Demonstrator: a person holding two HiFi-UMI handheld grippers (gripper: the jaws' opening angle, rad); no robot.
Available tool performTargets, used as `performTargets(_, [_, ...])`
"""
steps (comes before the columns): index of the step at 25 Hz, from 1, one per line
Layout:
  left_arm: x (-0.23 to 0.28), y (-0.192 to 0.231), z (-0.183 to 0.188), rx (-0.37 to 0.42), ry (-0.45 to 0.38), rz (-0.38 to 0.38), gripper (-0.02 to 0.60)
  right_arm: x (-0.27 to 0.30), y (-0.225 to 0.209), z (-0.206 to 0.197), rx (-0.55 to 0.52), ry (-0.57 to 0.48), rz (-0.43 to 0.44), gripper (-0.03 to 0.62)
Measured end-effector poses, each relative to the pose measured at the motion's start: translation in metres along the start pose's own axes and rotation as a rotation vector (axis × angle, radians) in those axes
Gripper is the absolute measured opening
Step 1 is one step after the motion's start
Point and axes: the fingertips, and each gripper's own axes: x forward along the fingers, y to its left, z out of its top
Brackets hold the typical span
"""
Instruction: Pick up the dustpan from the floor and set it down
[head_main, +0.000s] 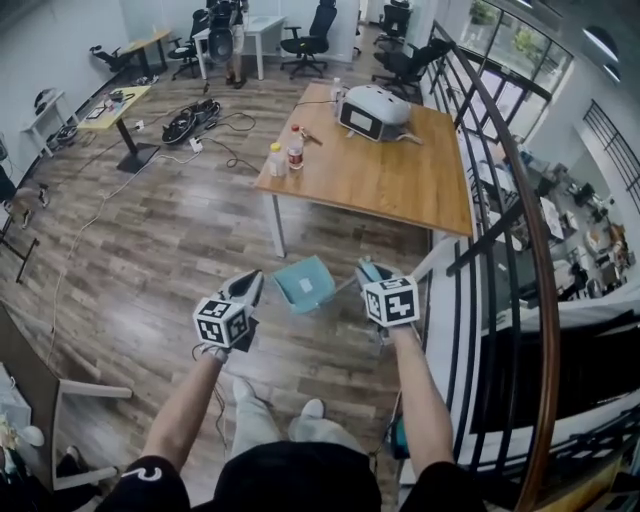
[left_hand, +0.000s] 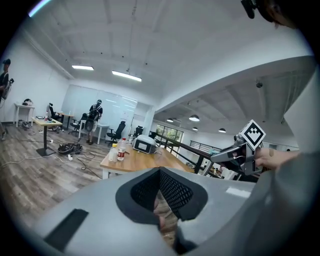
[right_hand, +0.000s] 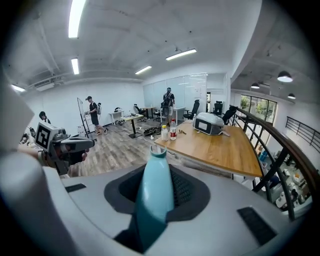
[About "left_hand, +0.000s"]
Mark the yellow-top pedestal table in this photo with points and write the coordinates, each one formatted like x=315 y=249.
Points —
x=46 y=122

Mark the black railing wooden handrail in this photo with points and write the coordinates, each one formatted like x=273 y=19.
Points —
x=190 y=150

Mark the small white table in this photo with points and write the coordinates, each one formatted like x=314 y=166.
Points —
x=25 y=106

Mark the grey mesh office chair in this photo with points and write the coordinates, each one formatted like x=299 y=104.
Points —
x=89 y=125

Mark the black office chair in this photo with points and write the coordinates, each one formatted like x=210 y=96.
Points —
x=53 y=112
x=117 y=132
x=152 y=135
x=138 y=131
x=76 y=125

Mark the black head-worn camera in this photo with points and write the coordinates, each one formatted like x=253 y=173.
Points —
x=249 y=8

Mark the small clear bottle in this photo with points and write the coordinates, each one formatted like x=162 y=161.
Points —
x=46 y=117

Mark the person's right hand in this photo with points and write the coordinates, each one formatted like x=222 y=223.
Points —
x=266 y=157

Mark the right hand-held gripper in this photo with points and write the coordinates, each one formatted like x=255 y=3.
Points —
x=252 y=133

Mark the ceiling tube light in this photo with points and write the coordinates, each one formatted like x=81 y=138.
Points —
x=126 y=75
x=82 y=67

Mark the wooden table white legs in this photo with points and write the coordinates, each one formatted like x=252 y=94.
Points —
x=145 y=161

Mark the light wooden desk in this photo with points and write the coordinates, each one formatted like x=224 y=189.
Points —
x=65 y=114

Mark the grey white box device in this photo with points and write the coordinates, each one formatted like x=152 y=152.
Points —
x=143 y=145

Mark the white power strip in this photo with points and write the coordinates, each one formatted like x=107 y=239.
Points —
x=70 y=157

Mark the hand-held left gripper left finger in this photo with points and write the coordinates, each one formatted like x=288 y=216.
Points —
x=95 y=215

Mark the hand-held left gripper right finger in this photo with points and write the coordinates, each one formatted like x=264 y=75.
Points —
x=215 y=200

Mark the yellow cap plastic bottle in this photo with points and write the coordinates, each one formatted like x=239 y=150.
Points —
x=113 y=153

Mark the black pendant lamp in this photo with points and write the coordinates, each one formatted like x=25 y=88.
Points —
x=194 y=118
x=222 y=130
x=195 y=128
x=170 y=120

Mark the black tablet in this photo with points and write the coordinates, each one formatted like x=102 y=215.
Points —
x=39 y=117

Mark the red label plastic bottle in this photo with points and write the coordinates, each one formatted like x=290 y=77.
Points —
x=121 y=151

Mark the person's right forearm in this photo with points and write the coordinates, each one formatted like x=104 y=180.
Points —
x=287 y=157

